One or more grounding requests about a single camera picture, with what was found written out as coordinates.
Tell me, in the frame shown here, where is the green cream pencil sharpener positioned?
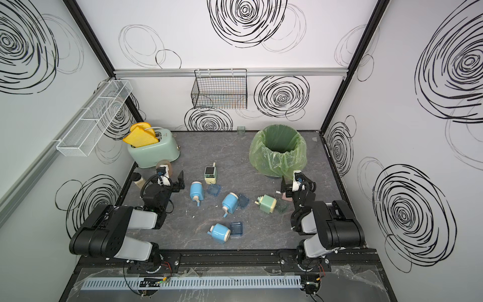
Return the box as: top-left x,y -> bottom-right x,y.
255,195 -> 277,214

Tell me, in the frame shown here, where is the bin with green bag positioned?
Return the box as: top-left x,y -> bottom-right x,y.
249,124 -> 308,178

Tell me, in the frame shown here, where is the yellow toy toast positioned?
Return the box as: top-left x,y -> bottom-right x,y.
123,122 -> 159,148

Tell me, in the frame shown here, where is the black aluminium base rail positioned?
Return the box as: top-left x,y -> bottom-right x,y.
74,249 -> 382,274

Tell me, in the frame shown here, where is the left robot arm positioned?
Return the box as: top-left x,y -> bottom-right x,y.
69,171 -> 186,268

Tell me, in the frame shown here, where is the blue sharpener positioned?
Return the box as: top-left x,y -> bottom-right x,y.
207,223 -> 231,244
222,193 -> 239,217
190,181 -> 205,206

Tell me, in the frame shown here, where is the black wire basket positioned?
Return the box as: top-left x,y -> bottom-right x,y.
191,69 -> 248,109

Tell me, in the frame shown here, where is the small black-capped bottle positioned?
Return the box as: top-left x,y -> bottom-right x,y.
130,172 -> 146,190

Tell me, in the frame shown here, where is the white mesh wall shelf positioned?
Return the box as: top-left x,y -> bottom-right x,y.
56,79 -> 132,157

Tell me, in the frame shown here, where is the grey slotted cable duct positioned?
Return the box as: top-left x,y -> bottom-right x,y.
80,276 -> 303,291

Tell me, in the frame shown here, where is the clear green shavings tray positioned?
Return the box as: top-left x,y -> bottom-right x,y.
274,200 -> 291,214

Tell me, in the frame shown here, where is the yellow green pencil sharpener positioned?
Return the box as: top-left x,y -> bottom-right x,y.
204,162 -> 218,184

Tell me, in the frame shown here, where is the pink pencil sharpener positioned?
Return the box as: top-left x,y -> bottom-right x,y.
275,191 -> 293,202

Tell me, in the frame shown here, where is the mint green toaster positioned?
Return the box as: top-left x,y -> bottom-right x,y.
127,129 -> 181,169

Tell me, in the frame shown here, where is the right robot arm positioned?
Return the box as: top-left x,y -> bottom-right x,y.
280,172 -> 366,264

